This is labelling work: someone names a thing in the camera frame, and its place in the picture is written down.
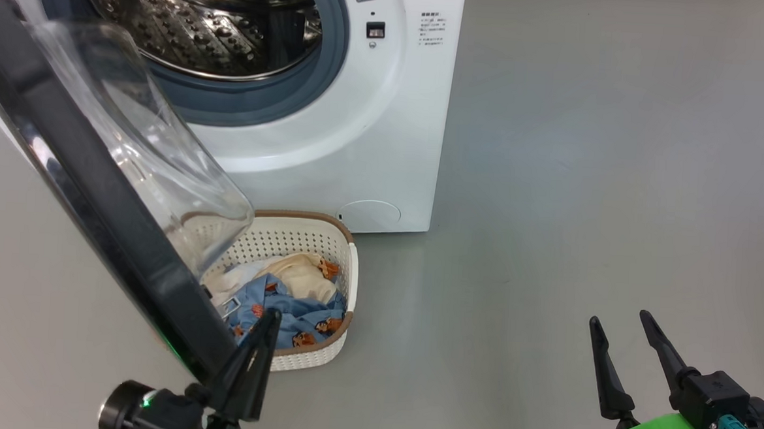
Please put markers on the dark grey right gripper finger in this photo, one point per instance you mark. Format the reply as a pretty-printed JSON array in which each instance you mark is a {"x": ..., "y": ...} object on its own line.
[
  {"x": 665, "y": 360},
  {"x": 608, "y": 383}
]

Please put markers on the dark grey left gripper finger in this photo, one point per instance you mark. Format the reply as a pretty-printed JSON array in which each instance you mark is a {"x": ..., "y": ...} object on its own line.
[{"x": 249, "y": 377}]

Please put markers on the blue printed garment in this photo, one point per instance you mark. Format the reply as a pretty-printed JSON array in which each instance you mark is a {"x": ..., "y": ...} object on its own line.
[{"x": 298, "y": 315}]

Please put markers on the cream garment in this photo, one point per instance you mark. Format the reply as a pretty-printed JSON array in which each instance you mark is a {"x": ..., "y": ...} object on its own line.
[{"x": 300, "y": 275}]

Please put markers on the washing machine glass door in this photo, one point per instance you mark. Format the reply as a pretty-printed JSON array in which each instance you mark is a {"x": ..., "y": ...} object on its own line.
[{"x": 77, "y": 159}]

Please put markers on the white front-load washing machine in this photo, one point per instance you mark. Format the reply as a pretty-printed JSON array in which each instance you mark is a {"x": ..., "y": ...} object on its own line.
[{"x": 386, "y": 143}]

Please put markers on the cream perforated laundry basket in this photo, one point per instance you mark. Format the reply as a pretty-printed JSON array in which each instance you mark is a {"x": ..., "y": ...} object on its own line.
[{"x": 315, "y": 237}]

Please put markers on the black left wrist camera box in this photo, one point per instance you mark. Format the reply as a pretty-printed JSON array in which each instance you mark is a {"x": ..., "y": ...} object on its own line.
[{"x": 162, "y": 415}]

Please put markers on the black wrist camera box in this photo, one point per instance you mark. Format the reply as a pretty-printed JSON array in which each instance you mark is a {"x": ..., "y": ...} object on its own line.
[
  {"x": 716, "y": 395},
  {"x": 162, "y": 415}
]

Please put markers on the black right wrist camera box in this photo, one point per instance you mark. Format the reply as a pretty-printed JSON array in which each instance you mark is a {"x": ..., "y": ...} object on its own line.
[{"x": 716, "y": 395}]

